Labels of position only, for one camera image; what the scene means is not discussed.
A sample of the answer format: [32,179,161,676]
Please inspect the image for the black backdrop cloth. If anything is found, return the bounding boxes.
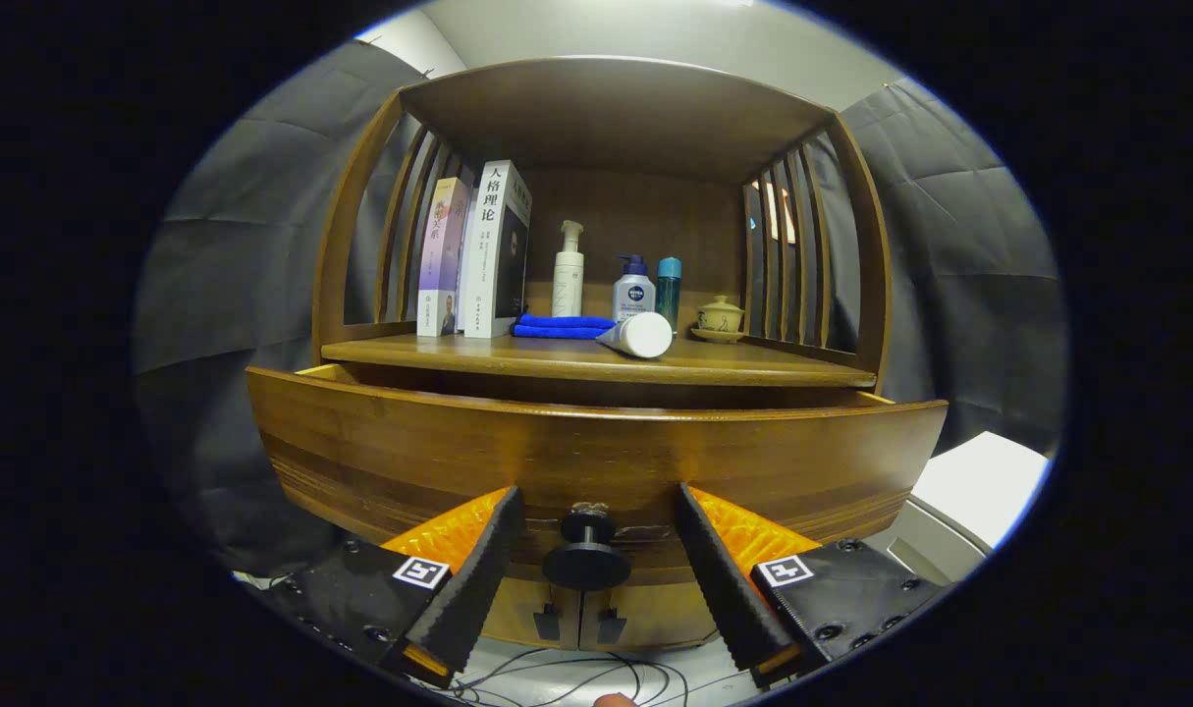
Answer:
[130,39,1070,580]

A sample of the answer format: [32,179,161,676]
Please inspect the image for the black floor cables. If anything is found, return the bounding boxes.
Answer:
[429,643,695,707]

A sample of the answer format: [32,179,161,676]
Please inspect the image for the white and green tube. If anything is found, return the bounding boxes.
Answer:
[596,311,675,360]

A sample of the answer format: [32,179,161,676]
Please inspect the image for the purple book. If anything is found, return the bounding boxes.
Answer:
[416,177,471,339]

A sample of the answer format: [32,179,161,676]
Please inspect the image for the cream lidded teacup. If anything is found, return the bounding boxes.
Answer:
[692,295,749,345]

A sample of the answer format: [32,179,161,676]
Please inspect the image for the white book with portrait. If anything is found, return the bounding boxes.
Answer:
[456,159,533,340]

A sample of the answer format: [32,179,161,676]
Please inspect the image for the brown wooden drawer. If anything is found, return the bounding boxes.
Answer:
[245,361,950,590]

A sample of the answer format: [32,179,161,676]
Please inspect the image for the white flat table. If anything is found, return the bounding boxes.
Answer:
[910,430,1054,551]

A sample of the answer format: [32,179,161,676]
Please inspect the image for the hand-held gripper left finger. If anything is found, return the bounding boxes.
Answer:
[252,484,525,690]

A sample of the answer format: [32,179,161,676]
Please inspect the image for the white pump bottle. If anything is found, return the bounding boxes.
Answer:
[552,220,586,318]

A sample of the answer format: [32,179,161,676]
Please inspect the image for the brown wooden countertop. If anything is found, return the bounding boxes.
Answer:
[321,329,878,389]

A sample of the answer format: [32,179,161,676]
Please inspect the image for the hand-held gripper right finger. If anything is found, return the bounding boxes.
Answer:
[675,481,950,688]

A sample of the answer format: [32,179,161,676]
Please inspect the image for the black round drawer knob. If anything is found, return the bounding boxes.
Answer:
[542,503,632,592]

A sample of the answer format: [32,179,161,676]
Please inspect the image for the teal slim bottle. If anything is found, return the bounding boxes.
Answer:
[656,256,683,320]

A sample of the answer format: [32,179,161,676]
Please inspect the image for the grey ribbed panel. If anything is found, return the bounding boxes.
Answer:
[863,496,990,587]

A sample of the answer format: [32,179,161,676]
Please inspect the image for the brown wooden cabinet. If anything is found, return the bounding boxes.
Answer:
[311,56,894,654]

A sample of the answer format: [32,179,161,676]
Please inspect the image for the clear bottle with blue cap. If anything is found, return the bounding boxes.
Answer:
[612,254,656,323]

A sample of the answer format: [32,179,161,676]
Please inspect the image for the blue folded cloth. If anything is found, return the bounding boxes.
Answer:
[511,313,617,341]

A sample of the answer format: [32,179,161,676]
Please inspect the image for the wooden cabinet door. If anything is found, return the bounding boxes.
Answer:
[581,579,730,651]
[478,574,585,651]

